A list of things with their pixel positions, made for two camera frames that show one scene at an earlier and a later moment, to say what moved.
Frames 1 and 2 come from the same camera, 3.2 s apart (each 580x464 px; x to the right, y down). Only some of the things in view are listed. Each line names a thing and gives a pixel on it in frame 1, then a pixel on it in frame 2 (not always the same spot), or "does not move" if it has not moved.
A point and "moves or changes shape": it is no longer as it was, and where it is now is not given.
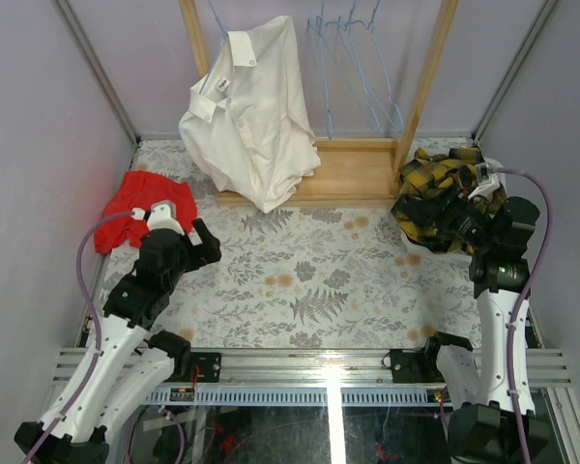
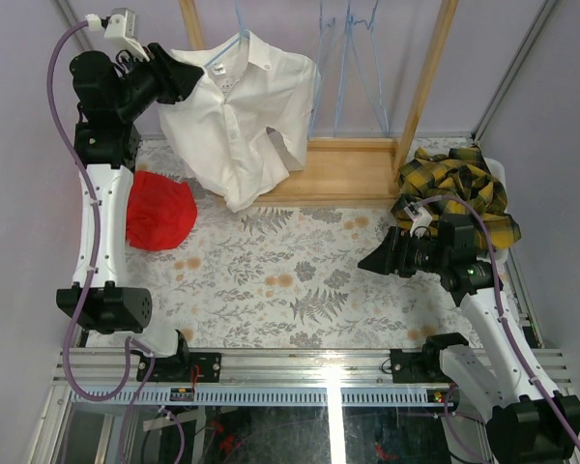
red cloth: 140,189 does not move
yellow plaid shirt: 426,181 does not move
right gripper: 452,205 → 392,254
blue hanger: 328,114 → 326,28
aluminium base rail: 306,377 does not move
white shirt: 248,125 moves or changes shape
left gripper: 193,249 → 160,74
